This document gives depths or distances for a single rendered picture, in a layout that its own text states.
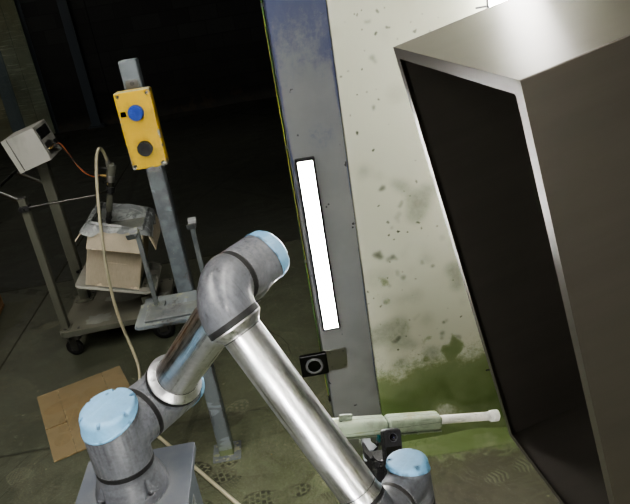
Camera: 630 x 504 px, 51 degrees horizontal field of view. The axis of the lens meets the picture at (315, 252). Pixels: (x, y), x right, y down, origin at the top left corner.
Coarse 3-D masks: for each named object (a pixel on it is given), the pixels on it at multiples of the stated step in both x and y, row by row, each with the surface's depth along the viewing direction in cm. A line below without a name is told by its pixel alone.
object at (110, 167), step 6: (108, 162) 349; (102, 168) 350; (108, 168) 349; (114, 168) 350; (102, 174) 352; (108, 174) 350; (114, 174) 351; (108, 180) 351; (114, 180) 353; (108, 186) 354; (108, 198) 356; (108, 204) 357; (108, 210) 358; (108, 216) 360; (108, 222) 361
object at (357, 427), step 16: (368, 416) 172; (384, 416) 174; (400, 416) 173; (416, 416) 174; (432, 416) 175; (448, 416) 177; (464, 416) 178; (480, 416) 179; (496, 416) 180; (352, 432) 168; (368, 432) 170; (416, 432) 174; (432, 432) 175; (368, 464) 173
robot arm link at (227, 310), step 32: (224, 256) 131; (224, 288) 126; (224, 320) 124; (256, 320) 128; (256, 352) 126; (256, 384) 128; (288, 384) 127; (288, 416) 127; (320, 416) 128; (320, 448) 127; (352, 448) 130; (352, 480) 127
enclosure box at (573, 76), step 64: (512, 0) 146; (576, 0) 124; (448, 64) 119; (512, 64) 102; (576, 64) 94; (448, 128) 158; (512, 128) 161; (576, 128) 98; (448, 192) 164; (512, 192) 167; (576, 192) 102; (512, 256) 174; (576, 256) 106; (512, 320) 182; (576, 320) 111; (512, 384) 190; (576, 384) 195; (576, 448) 184
